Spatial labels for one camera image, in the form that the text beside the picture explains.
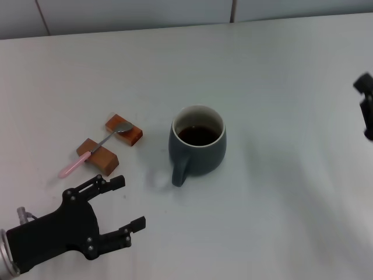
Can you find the dark coffee liquid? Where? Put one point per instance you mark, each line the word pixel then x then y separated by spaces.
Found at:
pixel 198 135

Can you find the notched wooden block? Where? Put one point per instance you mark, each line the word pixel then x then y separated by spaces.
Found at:
pixel 105 161

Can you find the grey ceramic mug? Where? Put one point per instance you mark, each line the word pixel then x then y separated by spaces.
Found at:
pixel 201 160

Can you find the flat wooden block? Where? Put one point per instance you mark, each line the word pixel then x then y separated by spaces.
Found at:
pixel 134 137

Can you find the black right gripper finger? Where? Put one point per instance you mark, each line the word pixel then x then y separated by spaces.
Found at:
pixel 367 111

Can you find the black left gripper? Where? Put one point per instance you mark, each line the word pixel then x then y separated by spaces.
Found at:
pixel 55 233

